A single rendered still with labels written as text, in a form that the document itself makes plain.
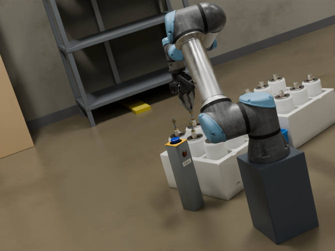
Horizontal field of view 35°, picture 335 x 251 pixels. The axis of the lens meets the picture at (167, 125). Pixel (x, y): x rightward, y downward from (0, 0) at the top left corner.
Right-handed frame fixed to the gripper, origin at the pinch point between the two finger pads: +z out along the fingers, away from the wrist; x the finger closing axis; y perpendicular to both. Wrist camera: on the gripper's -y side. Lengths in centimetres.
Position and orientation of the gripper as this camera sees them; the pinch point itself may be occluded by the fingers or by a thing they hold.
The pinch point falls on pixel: (190, 108)
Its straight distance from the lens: 256.8
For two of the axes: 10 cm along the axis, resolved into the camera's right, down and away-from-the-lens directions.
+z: 2.6, 9.2, 3.0
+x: -7.4, 3.9, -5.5
